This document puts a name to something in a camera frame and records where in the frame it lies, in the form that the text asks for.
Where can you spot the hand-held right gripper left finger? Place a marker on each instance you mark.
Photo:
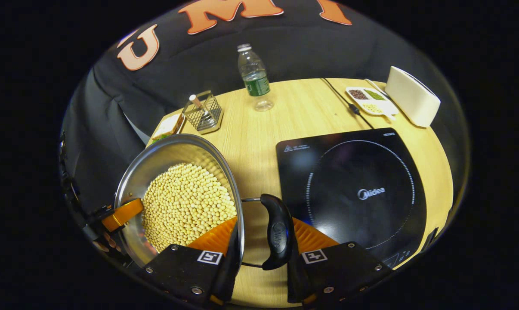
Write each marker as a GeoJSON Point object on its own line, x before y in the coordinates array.
{"type": "Point", "coordinates": [227, 275]}

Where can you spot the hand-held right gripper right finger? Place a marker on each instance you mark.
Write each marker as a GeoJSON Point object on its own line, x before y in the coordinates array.
{"type": "Point", "coordinates": [328, 271]}

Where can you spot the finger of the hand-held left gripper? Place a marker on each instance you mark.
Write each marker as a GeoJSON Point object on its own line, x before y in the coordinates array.
{"type": "Point", "coordinates": [122, 214]}

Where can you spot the black induction cooktop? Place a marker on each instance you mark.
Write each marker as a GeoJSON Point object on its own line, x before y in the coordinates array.
{"type": "Point", "coordinates": [350, 172]}

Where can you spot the pile of yellow soybeans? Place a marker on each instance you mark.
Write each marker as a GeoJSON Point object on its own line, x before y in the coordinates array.
{"type": "Point", "coordinates": [186, 202]}

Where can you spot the toast sandwich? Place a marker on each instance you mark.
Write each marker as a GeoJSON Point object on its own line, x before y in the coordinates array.
{"type": "Point", "coordinates": [168, 127]}

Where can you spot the white divided dish with beans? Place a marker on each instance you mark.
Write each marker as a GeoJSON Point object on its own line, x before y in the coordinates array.
{"type": "Point", "coordinates": [382, 105]}

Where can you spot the white toaster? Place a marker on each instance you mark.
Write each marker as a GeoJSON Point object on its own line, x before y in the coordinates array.
{"type": "Point", "coordinates": [410, 101]}

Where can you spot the clear plastic water bottle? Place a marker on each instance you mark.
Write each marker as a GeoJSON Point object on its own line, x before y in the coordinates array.
{"type": "Point", "coordinates": [254, 73]}

